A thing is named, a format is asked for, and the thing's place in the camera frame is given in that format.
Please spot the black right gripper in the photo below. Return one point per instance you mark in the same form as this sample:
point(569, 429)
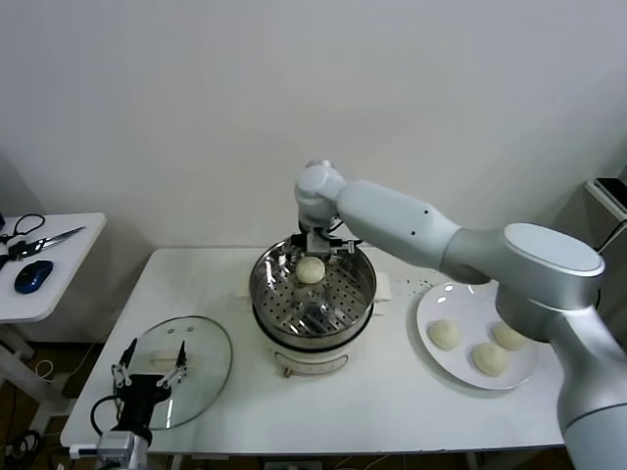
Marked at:
point(313, 244)

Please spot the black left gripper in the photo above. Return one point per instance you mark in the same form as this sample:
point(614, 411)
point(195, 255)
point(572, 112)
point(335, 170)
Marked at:
point(142, 396)

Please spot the white steamed baozi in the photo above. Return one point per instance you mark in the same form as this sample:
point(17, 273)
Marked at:
point(445, 335)
point(509, 339)
point(490, 360)
point(309, 270)

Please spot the round glass pot lid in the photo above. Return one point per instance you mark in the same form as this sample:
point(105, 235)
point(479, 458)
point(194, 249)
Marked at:
point(210, 352)

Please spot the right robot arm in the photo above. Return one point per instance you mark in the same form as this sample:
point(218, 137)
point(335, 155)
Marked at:
point(392, 210)

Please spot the perforated steel steamer basket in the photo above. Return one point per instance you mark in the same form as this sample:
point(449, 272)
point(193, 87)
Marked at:
point(274, 294)

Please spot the white electric cooker pot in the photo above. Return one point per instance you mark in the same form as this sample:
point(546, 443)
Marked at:
point(308, 360)

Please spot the small white side table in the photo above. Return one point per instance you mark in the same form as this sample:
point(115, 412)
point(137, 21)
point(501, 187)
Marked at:
point(73, 264)

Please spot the large white plate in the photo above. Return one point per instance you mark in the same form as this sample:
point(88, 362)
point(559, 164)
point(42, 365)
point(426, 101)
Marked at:
point(441, 303)

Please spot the blue computer mouse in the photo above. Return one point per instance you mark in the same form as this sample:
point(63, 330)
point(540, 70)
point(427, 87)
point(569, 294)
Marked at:
point(34, 276)

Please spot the silver scissors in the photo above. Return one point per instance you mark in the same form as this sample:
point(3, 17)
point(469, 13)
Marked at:
point(63, 235)

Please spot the dark box device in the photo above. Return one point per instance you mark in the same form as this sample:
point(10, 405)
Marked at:
point(1, 222)

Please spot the white metal stand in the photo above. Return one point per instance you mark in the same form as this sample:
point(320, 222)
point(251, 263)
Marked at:
point(593, 196)

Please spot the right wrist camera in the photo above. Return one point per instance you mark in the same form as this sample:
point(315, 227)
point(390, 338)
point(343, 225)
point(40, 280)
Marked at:
point(348, 246)

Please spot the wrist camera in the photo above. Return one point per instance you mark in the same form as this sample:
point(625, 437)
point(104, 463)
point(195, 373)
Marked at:
point(348, 246)
point(84, 449)

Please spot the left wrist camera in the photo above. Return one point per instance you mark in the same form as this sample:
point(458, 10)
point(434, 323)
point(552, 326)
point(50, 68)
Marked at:
point(84, 449)

